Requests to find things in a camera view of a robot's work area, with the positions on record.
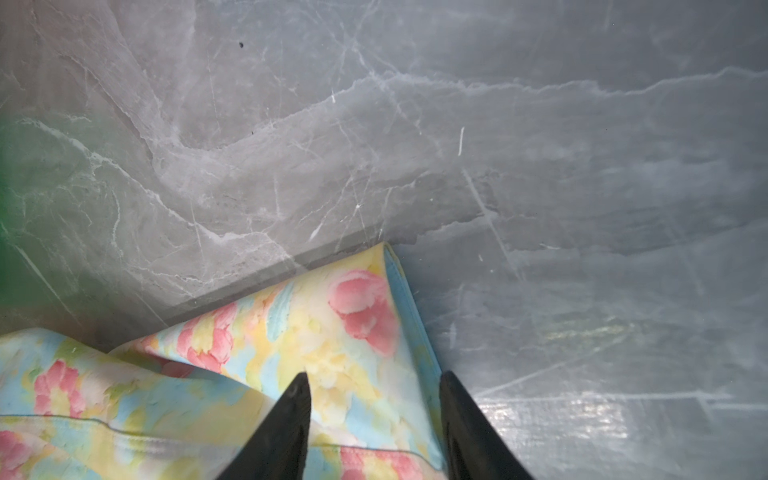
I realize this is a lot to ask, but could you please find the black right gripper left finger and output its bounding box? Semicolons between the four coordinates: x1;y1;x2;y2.
217;373;312;480

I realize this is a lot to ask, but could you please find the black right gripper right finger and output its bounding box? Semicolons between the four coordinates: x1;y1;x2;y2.
439;371;533;480

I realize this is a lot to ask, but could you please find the pastel floral skirt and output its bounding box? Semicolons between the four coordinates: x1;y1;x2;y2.
1;243;447;479

